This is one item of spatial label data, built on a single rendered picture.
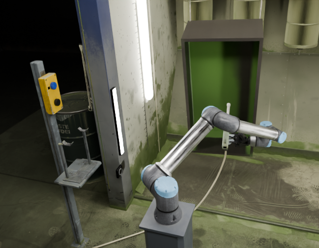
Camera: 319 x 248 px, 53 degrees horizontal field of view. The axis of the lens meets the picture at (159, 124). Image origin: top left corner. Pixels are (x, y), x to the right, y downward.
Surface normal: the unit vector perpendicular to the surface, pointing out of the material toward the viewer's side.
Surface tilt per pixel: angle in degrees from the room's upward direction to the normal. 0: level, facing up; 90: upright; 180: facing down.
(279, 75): 57
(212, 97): 102
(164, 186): 5
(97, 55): 90
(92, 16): 90
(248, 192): 0
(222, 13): 90
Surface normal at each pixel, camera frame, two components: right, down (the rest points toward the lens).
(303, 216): -0.06, -0.88
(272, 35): -0.33, 0.46
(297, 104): -0.31, -0.10
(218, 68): -0.22, 0.63
